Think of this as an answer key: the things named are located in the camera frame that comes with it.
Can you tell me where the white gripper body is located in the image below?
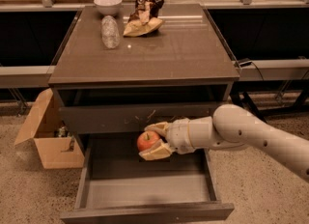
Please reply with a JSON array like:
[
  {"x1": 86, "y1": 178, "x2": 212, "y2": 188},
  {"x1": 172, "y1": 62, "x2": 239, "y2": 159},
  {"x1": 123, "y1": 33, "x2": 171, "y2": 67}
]
[{"x1": 165, "y1": 119, "x2": 195, "y2": 154}]

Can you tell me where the dark grey drawer cabinet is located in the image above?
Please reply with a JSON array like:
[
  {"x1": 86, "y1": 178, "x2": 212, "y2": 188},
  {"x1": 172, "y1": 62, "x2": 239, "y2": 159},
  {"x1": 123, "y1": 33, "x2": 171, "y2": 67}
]
[{"x1": 49, "y1": 4, "x2": 239, "y2": 148}]

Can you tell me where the black wheeled stand leg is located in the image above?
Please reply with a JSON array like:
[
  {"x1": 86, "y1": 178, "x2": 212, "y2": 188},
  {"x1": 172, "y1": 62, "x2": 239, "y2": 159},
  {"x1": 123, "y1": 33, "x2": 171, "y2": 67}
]
[{"x1": 230, "y1": 92, "x2": 265, "y2": 122}]

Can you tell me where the red apple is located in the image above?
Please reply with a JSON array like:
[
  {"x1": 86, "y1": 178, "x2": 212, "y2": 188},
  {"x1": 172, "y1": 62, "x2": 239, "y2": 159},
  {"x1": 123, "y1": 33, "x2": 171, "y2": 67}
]
[{"x1": 137, "y1": 130, "x2": 160, "y2": 152}]

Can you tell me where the open lower drawer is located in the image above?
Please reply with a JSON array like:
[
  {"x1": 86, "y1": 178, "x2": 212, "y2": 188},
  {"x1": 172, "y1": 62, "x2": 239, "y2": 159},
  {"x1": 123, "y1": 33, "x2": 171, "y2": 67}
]
[{"x1": 61, "y1": 133, "x2": 234, "y2": 224}]

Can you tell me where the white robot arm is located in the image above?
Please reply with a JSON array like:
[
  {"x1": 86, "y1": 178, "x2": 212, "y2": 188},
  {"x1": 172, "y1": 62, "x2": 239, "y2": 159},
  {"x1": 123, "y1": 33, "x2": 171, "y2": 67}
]
[{"x1": 139, "y1": 104, "x2": 309, "y2": 182}]

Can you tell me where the white ceramic bowl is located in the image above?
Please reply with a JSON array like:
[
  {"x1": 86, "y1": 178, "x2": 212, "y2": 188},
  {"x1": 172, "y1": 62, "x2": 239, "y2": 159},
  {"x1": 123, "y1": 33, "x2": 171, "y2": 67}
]
[{"x1": 94, "y1": 0, "x2": 122, "y2": 16}]

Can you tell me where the brown crumpled chip bag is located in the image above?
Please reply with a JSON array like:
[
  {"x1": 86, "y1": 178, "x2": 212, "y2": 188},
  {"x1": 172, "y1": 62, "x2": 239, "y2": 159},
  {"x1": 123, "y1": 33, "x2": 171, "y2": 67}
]
[{"x1": 124, "y1": 0, "x2": 165, "y2": 37}]

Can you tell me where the black cable with plug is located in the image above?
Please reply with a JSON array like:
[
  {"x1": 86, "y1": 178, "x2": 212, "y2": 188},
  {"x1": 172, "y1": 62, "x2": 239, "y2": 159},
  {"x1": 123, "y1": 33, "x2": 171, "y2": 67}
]
[{"x1": 233, "y1": 57, "x2": 266, "y2": 81}]

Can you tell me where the open cardboard box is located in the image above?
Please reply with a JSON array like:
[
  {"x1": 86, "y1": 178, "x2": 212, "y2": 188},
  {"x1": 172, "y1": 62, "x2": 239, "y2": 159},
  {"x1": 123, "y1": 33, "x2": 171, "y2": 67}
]
[{"x1": 14, "y1": 89, "x2": 84, "y2": 169}]

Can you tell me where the clear plastic water bottle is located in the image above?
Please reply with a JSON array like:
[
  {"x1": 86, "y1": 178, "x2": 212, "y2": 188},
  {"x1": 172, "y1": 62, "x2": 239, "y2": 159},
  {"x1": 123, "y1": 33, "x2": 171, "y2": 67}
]
[{"x1": 101, "y1": 15, "x2": 120, "y2": 49}]

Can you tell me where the scratched upper drawer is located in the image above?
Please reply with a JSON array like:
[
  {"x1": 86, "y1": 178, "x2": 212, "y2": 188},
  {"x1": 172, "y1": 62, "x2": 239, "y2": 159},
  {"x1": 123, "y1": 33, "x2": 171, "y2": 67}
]
[{"x1": 59, "y1": 101, "x2": 221, "y2": 134}]

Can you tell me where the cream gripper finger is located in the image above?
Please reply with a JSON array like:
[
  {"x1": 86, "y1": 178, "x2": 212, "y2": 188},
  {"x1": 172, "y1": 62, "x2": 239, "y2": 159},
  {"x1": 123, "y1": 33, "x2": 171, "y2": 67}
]
[
  {"x1": 138, "y1": 139, "x2": 176, "y2": 161},
  {"x1": 144, "y1": 122, "x2": 169, "y2": 137}
]

